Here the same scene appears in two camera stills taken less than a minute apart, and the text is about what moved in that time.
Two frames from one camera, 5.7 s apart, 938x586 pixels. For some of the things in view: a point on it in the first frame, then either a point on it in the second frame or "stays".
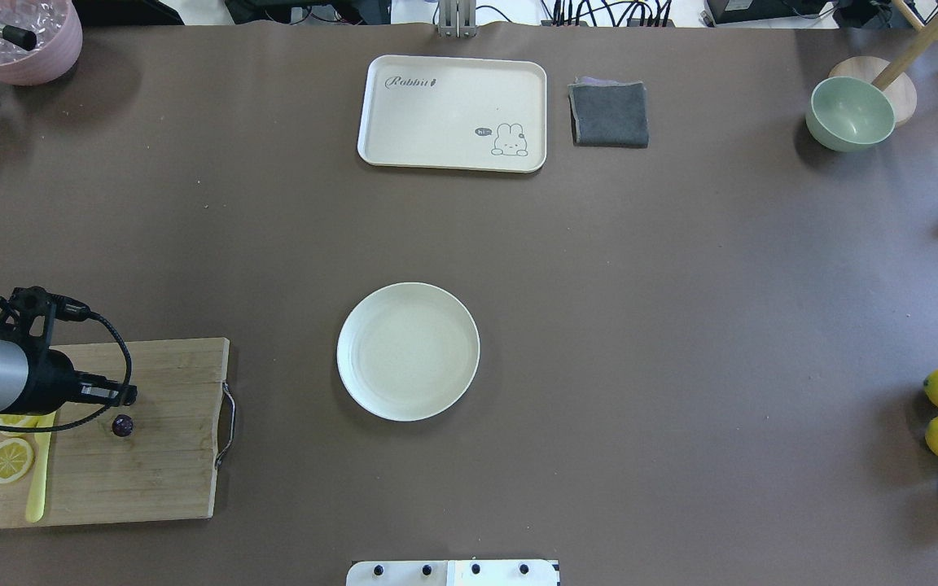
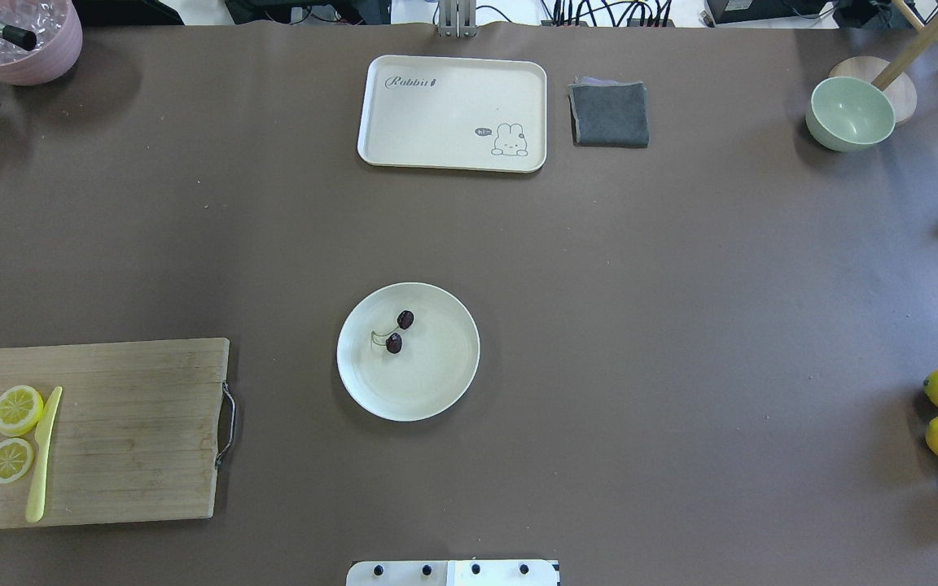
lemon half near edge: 9,461 stays
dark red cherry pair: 122,425 -> 392,341
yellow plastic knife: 40,459 stays
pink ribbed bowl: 58,28 stays
